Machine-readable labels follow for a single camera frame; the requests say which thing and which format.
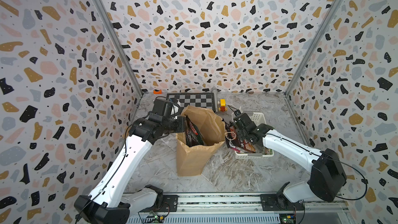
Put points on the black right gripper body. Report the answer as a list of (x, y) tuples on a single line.
[(245, 136)]

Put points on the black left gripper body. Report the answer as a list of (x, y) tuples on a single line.
[(167, 122)]

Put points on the white perforated plastic basket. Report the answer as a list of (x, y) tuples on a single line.
[(261, 151)]

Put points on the black red seasoning packet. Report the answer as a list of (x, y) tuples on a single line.
[(193, 135)]

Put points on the brown paper bag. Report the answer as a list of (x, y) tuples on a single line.
[(204, 133)]

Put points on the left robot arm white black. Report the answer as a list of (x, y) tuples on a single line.
[(103, 205)]

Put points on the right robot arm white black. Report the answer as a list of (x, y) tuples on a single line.
[(327, 175)]

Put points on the orange black small tool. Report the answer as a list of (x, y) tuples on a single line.
[(157, 91)]

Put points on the yellow red toy block car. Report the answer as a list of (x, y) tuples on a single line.
[(222, 105)]

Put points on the black white chessboard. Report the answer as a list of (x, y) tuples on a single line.
[(203, 100)]

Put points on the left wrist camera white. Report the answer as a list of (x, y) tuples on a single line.
[(177, 108)]

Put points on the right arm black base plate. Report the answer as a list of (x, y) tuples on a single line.
[(274, 202)]

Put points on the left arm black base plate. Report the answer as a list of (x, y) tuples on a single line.
[(164, 203)]

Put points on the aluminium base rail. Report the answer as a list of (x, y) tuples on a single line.
[(242, 208)]

